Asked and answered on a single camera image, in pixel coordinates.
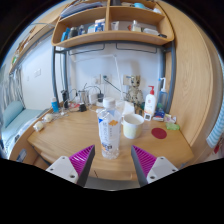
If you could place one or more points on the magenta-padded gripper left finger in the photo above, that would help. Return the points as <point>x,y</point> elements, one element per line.
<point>66,166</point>

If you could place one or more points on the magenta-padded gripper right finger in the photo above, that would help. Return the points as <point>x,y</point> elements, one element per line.
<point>156,168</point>

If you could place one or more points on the clear plastic drink bottle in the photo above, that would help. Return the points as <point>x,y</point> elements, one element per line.
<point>109,133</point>

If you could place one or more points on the flat round red coaster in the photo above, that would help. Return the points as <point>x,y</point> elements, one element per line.
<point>159,133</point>

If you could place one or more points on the small green packet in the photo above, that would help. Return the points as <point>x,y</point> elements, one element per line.
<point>172,126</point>

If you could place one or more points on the cream white mug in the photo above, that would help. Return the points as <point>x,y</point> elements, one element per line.
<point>132,128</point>

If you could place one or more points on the small white digital clock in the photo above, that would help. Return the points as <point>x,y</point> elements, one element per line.
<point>147,117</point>

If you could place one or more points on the blue packet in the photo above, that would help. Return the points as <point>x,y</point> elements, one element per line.
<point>159,116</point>

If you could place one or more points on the black power adapter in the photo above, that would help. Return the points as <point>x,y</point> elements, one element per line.
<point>82,108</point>

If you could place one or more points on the small blue white-capped bottle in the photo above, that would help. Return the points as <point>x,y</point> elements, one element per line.
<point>55,106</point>

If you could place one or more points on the white red-pump lotion bottle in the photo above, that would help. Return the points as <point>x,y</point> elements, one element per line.
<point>150,104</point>

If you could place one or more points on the white tissue pack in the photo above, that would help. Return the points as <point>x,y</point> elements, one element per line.
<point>126,108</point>

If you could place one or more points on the clear blue spray bottle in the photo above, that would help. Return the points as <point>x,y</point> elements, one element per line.
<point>162,98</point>

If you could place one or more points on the teal striped towel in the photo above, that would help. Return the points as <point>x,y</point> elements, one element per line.
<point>216,128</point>

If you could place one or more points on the bed with teal pillow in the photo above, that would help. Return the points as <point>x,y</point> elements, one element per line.
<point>13,115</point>

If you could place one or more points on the wooden tree-man figurine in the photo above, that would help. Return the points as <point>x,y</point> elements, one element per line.
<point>135,91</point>

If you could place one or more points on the wooden shelf unit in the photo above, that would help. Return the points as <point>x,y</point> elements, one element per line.
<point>110,36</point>

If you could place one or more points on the grey metal bed frame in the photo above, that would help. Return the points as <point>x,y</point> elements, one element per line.
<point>53,76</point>

